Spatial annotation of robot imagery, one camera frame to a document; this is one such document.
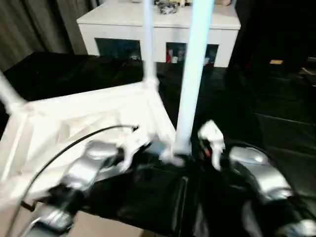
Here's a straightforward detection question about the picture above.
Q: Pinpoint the white plastic table top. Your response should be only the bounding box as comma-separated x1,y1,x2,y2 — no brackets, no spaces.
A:
0,81,192,210

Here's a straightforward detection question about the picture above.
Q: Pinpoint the black mat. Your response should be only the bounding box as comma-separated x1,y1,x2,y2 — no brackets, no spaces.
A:
0,50,316,237

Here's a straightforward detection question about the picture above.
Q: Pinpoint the red and white bottle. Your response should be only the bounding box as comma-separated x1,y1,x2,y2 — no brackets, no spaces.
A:
166,48,179,64

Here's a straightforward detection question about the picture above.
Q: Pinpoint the black tripod stand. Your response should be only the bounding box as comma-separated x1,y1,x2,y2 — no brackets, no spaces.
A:
21,201,35,212

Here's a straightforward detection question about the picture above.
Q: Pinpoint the white cabinet with glass doors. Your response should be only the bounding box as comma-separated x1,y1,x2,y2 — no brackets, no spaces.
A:
77,0,241,68

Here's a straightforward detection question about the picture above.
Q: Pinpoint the black and white bundle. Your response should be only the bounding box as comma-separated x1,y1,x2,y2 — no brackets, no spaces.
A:
157,0,179,15

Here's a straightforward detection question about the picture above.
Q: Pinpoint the grey-green curtain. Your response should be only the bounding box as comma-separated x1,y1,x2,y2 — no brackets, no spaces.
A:
0,0,104,72

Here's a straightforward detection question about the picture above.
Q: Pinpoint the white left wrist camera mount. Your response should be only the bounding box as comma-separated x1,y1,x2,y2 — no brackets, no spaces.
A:
116,128,153,171

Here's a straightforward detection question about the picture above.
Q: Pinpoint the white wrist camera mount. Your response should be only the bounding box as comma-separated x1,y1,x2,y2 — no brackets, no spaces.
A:
116,128,153,171
197,119,226,171

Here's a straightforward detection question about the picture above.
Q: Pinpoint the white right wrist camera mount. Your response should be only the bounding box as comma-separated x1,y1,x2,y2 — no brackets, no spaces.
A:
197,119,226,171

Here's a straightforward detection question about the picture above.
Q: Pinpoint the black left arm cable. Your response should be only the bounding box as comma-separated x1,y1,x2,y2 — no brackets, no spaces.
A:
4,124,139,237

